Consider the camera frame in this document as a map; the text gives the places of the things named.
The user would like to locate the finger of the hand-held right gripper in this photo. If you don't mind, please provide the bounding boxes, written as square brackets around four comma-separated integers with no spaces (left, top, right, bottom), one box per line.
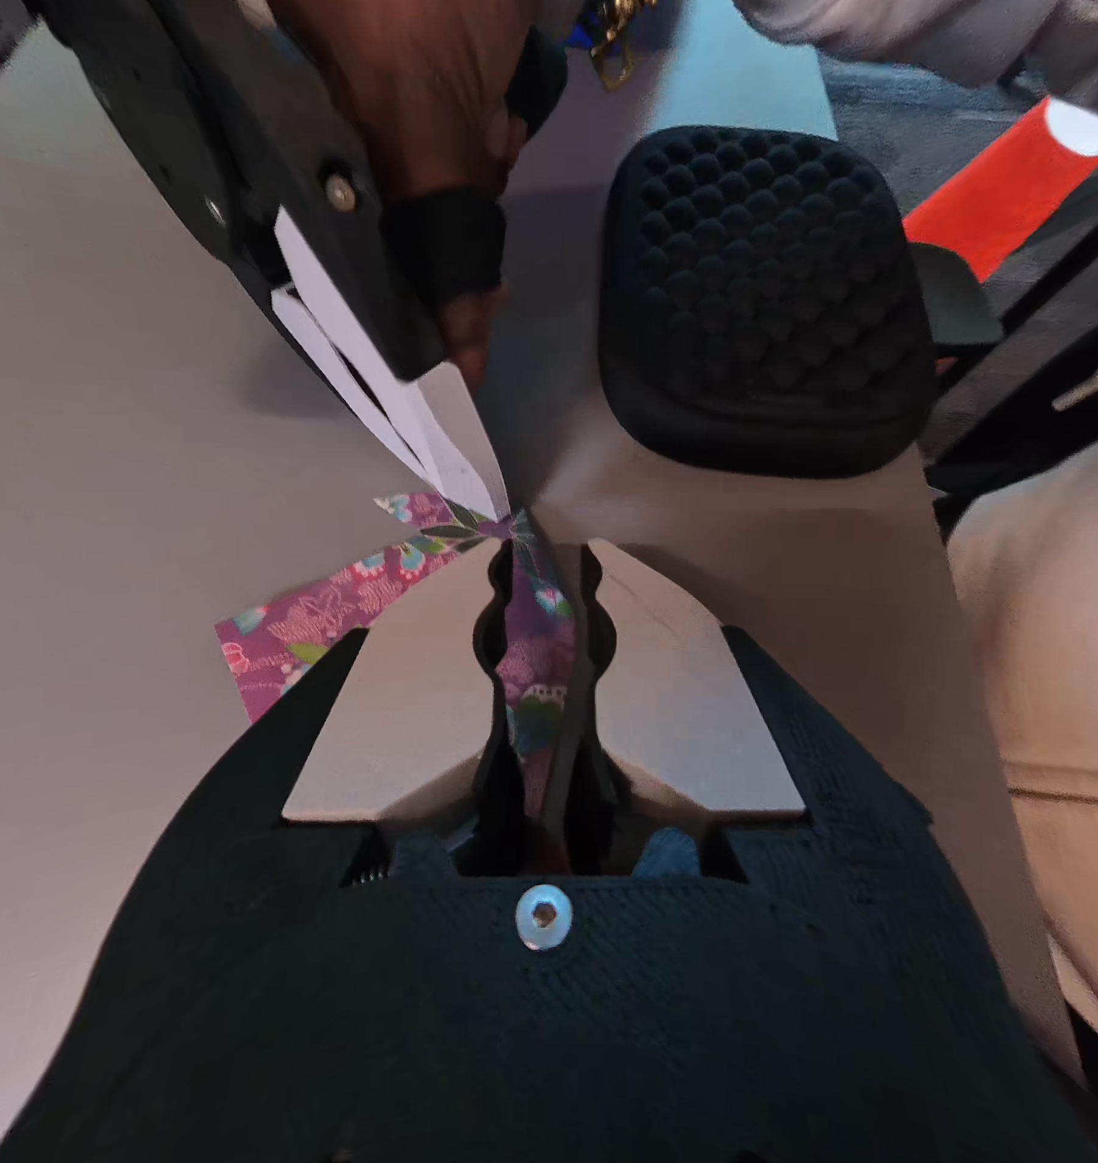
[275,206,514,520]
[270,285,442,491]

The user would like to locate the person's beige trousers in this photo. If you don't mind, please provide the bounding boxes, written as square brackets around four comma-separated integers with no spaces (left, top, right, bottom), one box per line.
[944,445,1098,1086]

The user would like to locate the person's grey top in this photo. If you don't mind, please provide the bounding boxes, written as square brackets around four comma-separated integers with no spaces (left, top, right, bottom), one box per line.
[731,0,1098,119]

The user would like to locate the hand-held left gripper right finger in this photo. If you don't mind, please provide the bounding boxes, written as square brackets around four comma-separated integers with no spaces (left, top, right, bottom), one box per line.
[548,537,806,848]

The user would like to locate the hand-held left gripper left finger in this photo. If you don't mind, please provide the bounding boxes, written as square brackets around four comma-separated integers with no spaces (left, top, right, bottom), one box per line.
[280,543,524,848]

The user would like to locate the purple floral origami paper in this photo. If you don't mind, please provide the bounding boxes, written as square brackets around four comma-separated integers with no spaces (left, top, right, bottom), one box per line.
[215,490,579,819]

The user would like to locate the black chair frame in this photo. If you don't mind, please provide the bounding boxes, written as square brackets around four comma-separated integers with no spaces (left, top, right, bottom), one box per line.
[912,172,1098,539]

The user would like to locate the black chair armrest pad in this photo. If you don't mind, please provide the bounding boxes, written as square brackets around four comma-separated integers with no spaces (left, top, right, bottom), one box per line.
[599,124,937,479]

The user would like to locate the person's right hand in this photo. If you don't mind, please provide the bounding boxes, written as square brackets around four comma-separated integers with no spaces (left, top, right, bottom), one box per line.
[271,0,568,389]

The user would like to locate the gold chain bracelet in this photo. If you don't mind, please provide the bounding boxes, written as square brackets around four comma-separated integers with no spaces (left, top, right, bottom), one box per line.
[587,0,661,92]

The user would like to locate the red and white panel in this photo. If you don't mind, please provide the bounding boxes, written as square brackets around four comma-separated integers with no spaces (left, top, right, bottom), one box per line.
[903,95,1098,283]

